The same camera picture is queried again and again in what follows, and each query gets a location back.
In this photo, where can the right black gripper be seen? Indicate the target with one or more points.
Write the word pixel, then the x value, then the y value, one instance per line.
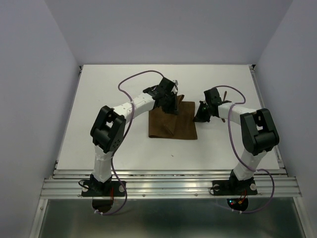
pixel 198 117

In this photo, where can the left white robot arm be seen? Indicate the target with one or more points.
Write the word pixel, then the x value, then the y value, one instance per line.
pixel 110 125

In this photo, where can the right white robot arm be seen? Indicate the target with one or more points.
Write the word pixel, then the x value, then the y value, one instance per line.
pixel 258 131

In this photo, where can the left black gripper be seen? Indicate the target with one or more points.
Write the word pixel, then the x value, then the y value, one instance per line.
pixel 173 109

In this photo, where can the brown cloth napkin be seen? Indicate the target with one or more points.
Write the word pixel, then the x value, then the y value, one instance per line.
pixel 168 126

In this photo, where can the aluminium front rail frame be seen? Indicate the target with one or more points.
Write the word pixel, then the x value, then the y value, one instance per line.
pixel 159 184

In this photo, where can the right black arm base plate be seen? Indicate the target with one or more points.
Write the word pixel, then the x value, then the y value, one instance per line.
pixel 234 188

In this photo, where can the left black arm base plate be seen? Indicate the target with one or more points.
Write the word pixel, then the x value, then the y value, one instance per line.
pixel 114 189

